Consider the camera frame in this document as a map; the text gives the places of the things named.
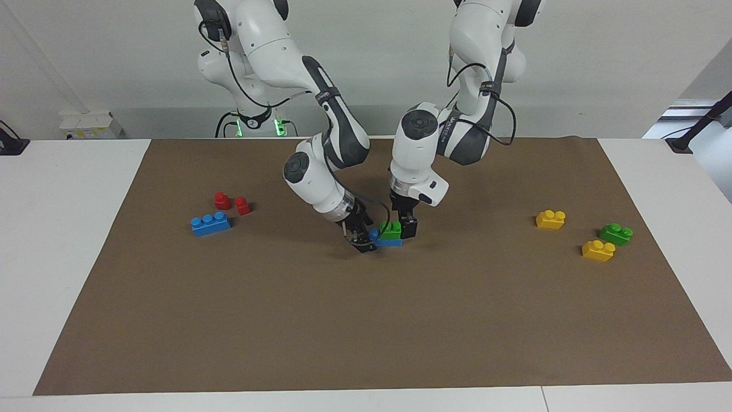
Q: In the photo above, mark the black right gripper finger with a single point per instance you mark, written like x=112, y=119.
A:
x=370, y=232
x=363, y=247

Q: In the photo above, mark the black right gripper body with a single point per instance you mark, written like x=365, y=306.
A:
x=355, y=220

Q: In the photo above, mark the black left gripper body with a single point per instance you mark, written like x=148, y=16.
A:
x=404, y=207

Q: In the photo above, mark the green two-stud toy block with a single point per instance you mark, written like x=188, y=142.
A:
x=392, y=232
x=615, y=234

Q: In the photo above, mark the blue three-stud toy block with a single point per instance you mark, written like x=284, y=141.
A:
x=210, y=225
x=389, y=243

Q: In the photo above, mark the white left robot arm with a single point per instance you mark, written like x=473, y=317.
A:
x=423, y=143

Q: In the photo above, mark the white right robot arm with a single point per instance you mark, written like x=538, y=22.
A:
x=274, y=46

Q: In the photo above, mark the small red toy block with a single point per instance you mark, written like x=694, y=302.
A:
x=222, y=201
x=243, y=206

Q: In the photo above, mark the yellow two-stud toy block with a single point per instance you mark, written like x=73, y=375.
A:
x=550, y=220
x=597, y=252

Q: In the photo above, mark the brown table mat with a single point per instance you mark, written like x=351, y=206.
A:
x=366, y=320

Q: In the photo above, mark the white power strip box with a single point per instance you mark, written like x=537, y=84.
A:
x=88, y=126

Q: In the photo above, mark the black angled stand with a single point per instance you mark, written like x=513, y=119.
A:
x=695, y=127

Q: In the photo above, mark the black table clamp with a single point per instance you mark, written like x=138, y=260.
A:
x=11, y=144

